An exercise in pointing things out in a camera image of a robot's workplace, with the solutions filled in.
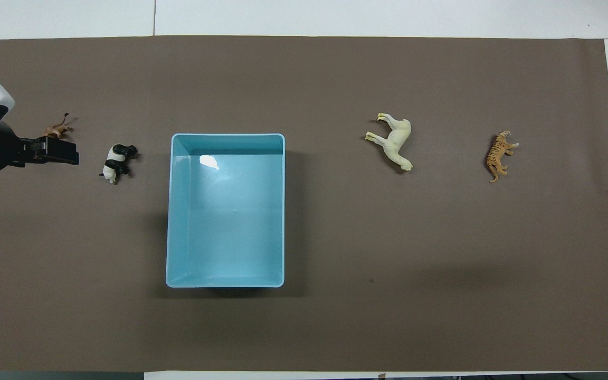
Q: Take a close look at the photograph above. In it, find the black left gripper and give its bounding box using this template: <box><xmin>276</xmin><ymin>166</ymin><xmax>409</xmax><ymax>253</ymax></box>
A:
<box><xmin>0</xmin><ymin>122</ymin><xmax>80</xmax><ymax>174</ymax></box>

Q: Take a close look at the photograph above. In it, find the small brown horse toy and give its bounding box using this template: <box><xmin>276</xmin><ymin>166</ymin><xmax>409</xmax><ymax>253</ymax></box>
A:
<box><xmin>43</xmin><ymin>113</ymin><xmax>74</xmax><ymax>139</ymax></box>

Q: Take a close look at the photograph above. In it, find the black white panda toy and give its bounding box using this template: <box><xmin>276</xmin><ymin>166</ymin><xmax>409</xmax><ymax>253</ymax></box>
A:
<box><xmin>99</xmin><ymin>144</ymin><xmax>138</xmax><ymax>184</ymax></box>

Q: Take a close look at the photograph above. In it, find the orange striped tiger toy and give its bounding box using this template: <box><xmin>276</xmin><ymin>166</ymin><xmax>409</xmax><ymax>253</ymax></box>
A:
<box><xmin>486</xmin><ymin>130</ymin><xmax>519</xmax><ymax>183</ymax></box>

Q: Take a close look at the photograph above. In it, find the light blue storage box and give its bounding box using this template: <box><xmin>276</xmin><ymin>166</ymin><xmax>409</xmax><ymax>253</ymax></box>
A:
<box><xmin>166</xmin><ymin>133</ymin><xmax>286</xmax><ymax>289</ymax></box>

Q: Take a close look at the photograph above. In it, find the brown table mat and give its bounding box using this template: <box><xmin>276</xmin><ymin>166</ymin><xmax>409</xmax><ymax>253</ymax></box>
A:
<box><xmin>0</xmin><ymin>35</ymin><xmax>608</xmax><ymax>373</ymax></box>

